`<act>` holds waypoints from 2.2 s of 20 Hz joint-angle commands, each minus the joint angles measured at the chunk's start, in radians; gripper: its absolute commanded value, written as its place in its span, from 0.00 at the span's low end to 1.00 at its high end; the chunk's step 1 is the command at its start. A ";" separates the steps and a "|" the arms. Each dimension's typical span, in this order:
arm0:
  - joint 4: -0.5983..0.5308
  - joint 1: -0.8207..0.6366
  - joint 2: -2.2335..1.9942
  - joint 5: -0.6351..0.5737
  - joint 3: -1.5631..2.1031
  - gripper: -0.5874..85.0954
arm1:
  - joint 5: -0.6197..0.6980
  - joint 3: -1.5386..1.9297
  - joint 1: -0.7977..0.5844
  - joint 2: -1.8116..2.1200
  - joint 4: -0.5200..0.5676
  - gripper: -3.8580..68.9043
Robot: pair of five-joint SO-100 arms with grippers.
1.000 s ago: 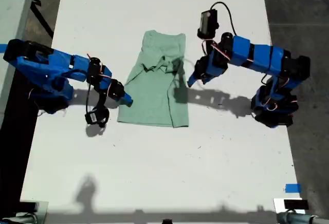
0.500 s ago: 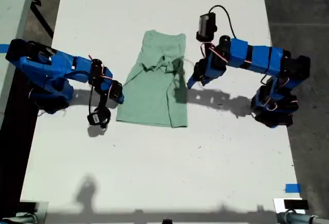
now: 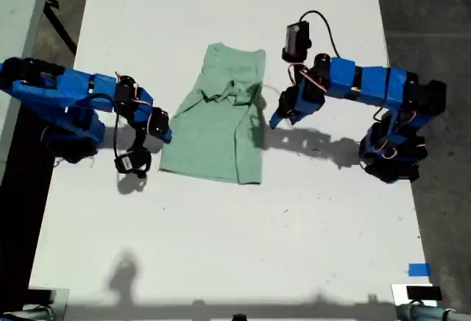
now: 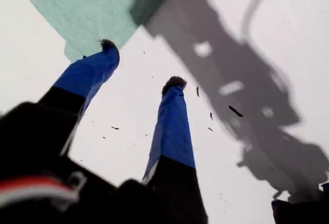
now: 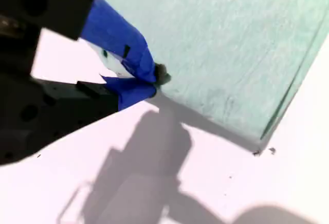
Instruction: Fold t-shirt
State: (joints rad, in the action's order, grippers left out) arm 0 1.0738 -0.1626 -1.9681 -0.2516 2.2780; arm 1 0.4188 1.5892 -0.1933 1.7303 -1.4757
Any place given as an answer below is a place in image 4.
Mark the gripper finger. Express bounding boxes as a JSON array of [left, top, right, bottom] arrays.
[[141, 76, 208, 224], [38, 39, 120, 124]]

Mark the pale green T-shirt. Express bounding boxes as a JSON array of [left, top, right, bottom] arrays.
[[10, 0, 186, 64]]

